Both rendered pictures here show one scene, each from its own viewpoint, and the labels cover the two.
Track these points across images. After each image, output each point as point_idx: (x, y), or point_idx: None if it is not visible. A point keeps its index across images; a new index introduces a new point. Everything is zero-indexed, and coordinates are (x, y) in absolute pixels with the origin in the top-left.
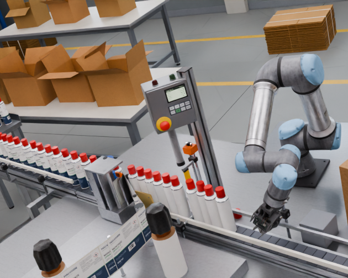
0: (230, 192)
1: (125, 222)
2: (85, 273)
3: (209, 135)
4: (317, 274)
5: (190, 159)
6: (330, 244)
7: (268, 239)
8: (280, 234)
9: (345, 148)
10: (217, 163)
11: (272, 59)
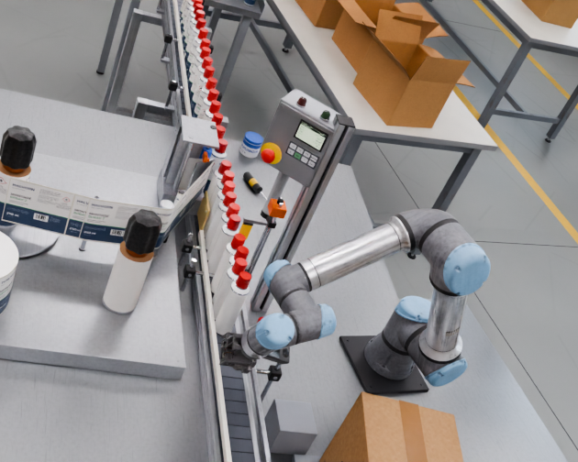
0: None
1: None
2: (38, 205)
3: (309, 217)
4: (214, 458)
5: (267, 219)
6: (280, 454)
7: (233, 377)
8: (261, 390)
9: (465, 400)
10: None
11: (443, 212)
